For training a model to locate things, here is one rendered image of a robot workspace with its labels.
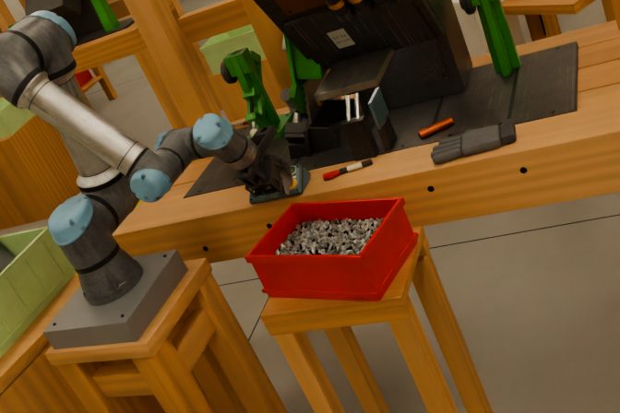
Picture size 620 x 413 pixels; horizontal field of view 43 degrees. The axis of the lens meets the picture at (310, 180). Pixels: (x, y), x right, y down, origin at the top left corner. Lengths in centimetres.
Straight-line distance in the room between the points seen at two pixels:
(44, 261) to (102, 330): 59
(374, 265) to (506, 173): 39
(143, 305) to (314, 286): 41
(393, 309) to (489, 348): 106
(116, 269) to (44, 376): 49
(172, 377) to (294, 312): 34
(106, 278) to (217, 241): 37
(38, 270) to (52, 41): 82
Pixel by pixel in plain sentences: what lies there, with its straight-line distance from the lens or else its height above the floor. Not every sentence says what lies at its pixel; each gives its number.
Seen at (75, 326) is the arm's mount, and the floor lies 91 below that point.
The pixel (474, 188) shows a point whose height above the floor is 83.
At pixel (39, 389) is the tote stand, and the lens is 228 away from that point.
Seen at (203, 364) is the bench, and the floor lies 39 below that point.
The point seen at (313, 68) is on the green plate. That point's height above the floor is 113.
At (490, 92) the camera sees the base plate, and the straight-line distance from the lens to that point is 212.
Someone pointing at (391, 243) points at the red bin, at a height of 86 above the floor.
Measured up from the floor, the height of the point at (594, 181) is 79.
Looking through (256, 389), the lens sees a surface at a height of 46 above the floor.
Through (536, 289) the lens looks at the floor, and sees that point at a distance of 286.
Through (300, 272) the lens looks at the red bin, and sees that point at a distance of 171.
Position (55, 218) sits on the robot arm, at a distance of 191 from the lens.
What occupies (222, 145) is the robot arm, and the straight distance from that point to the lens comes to 169.
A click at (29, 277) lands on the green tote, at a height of 89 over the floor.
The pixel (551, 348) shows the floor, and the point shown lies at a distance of 262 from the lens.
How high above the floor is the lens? 172
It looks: 24 degrees down
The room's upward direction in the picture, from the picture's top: 24 degrees counter-clockwise
